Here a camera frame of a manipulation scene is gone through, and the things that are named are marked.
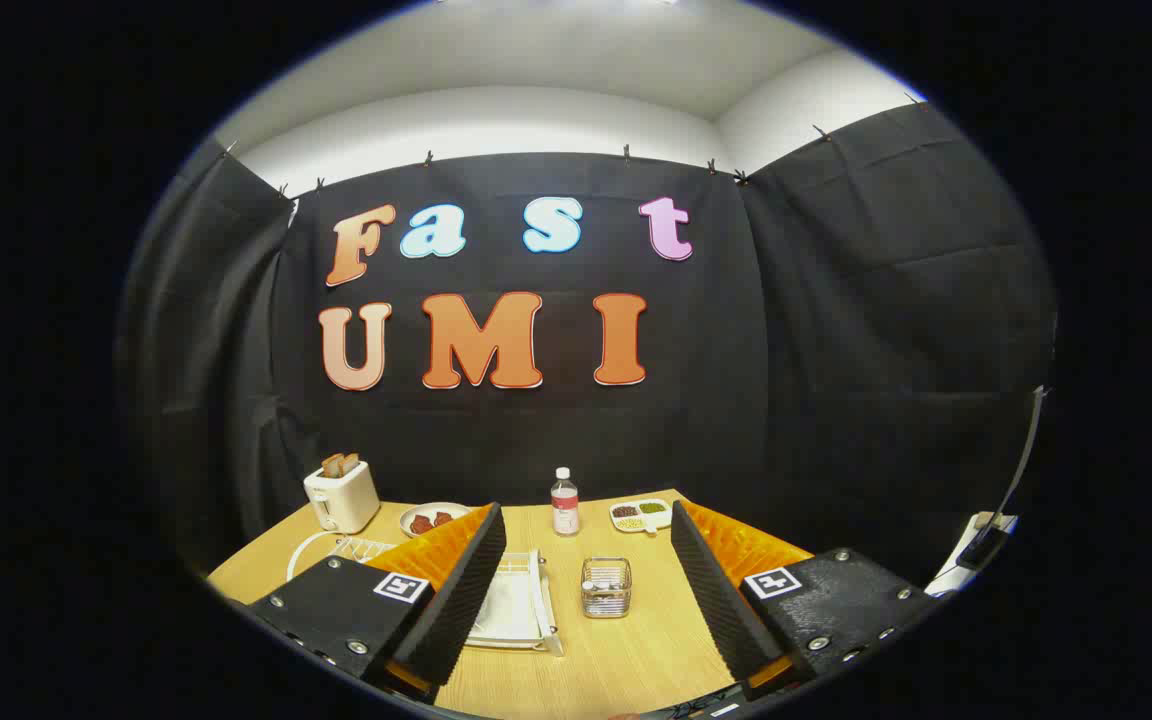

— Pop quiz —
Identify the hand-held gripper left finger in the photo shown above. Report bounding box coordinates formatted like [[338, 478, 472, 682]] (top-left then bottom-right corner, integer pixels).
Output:
[[244, 502, 508, 701]]

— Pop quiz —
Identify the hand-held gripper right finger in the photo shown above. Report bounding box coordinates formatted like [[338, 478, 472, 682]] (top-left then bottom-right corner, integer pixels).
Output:
[[670, 500, 942, 701]]

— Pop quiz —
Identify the white dish rack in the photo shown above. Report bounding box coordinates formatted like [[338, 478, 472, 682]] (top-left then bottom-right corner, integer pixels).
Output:
[[286, 530, 565, 657]]

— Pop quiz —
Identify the metal wire basket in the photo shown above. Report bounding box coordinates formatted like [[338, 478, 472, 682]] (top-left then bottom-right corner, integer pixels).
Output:
[[581, 558, 633, 619]]

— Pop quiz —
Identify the cream plate with meat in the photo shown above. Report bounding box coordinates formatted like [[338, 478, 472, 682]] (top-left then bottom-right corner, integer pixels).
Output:
[[399, 502, 477, 539]]

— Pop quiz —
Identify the white divided bean dish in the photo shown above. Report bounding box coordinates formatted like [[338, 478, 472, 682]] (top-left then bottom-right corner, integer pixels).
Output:
[[609, 498, 674, 534]]

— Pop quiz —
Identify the clear bottle red label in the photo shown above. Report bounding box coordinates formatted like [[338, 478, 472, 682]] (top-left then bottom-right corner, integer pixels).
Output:
[[550, 467, 580, 538]]

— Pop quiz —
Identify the white toaster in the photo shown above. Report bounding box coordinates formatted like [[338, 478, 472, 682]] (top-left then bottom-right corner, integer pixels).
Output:
[[303, 458, 381, 534]]

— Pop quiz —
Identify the white board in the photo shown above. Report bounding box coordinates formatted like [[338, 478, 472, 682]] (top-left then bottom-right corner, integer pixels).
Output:
[[926, 512, 1019, 598]]

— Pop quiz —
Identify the black backdrop cloth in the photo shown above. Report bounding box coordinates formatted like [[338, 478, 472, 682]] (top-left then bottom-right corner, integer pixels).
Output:
[[116, 100, 1057, 591]]

